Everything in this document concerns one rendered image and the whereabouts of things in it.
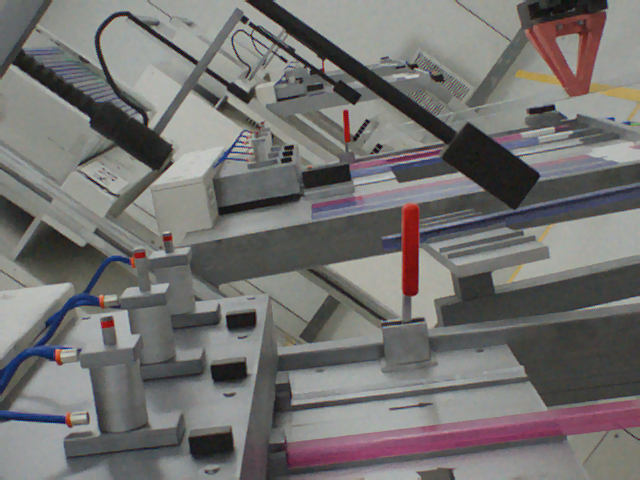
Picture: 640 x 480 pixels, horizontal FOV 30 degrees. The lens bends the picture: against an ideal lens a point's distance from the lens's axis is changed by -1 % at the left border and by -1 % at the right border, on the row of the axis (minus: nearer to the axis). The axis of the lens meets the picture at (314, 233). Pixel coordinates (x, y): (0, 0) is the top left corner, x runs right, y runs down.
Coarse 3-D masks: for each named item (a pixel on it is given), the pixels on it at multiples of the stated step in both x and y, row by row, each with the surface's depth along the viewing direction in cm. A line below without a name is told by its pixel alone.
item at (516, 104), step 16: (608, 80) 114; (624, 80) 114; (528, 96) 114; (544, 96) 114; (560, 96) 114; (576, 96) 114; (464, 112) 114; (480, 112) 114; (496, 112) 114; (384, 128) 114; (400, 128) 114; (416, 128) 114
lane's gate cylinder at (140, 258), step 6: (138, 252) 62; (144, 252) 62; (138, 258) 62; (144, 258) 62; (138, 264) 62; (144, 264) 62; (138, 270) 62; (144, 270) 62; (138, 276) 62; (144, 276) 62; (138, 282) 62; (144, 282) 62; (144, 288) 62; (150, 288) 62
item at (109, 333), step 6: (102, 318) 51; (108, 318) 51; (102, 324) 51; (108, 324) 51; (102, 330) 51; (108, 330) 51; (114, 330) 51; (108, 336) 51; (114, 336) 51; (108, 342) 51; (114, 342) 51
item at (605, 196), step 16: (608, 192) 104; (624, 192) 104; (528, 208) 104; (544, 208) 104; (560, 208) 104; (576, 208) 104; (448, 224) 104; (464, 224) 104; (480, 224) 104; (384, 240) 104; (400, 240) 104
